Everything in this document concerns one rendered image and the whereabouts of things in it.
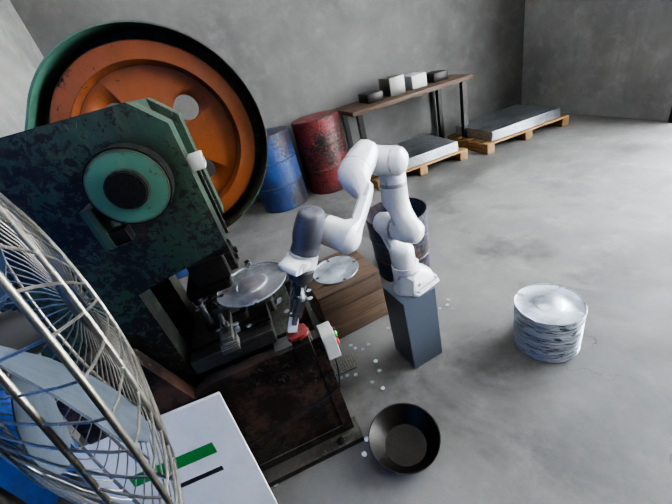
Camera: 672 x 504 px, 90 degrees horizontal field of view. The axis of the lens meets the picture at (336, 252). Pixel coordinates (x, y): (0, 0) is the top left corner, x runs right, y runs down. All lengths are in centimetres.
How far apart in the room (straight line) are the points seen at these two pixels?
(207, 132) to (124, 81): 32
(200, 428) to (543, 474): 126
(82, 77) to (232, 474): 153
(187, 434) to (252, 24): 406
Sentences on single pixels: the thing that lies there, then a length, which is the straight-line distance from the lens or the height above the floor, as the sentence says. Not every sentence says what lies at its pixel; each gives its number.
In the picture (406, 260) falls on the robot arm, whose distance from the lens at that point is 150.
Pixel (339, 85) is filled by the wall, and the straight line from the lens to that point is 475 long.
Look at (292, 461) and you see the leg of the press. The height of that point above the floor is 3.
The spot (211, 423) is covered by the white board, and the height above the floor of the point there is 49.
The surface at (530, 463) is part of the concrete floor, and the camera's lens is 167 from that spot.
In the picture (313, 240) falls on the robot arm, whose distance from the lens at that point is 93.
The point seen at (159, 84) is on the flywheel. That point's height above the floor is 153.
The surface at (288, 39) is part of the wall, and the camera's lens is 461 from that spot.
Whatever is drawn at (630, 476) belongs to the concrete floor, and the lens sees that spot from 174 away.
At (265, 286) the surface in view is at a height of 78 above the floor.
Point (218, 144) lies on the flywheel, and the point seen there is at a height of 127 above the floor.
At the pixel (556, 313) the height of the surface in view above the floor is 24.
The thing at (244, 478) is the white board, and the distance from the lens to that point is 158.
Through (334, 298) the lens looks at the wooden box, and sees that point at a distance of 192.
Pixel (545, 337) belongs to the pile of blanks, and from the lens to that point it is 185.
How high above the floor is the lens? 148
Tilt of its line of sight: 30 degrees down
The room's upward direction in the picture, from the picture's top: 16 degrees counter-clockwise
